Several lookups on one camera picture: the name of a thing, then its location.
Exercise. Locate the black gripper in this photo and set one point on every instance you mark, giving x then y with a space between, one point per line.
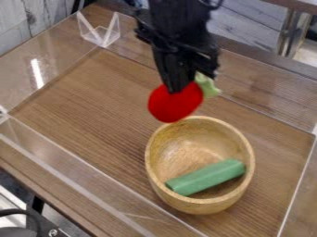
176 31

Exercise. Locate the red plush fruit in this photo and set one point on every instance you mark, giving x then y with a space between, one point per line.
172 107

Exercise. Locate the wooden bowl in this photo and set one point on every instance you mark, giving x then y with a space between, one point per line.
187 146

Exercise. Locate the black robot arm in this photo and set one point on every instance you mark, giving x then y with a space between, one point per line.
177 4

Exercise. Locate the metal stand in background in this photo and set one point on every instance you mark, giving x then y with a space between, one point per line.
294 32

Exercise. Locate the green rectangular block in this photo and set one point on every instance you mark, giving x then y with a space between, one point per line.
207 177

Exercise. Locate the black table leg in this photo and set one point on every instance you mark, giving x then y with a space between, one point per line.
38 204

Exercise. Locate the clear acrylic corner bracket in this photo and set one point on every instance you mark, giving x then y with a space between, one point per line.
102 36

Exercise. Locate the clear acrylic front wall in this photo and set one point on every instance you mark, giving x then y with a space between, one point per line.
106 207

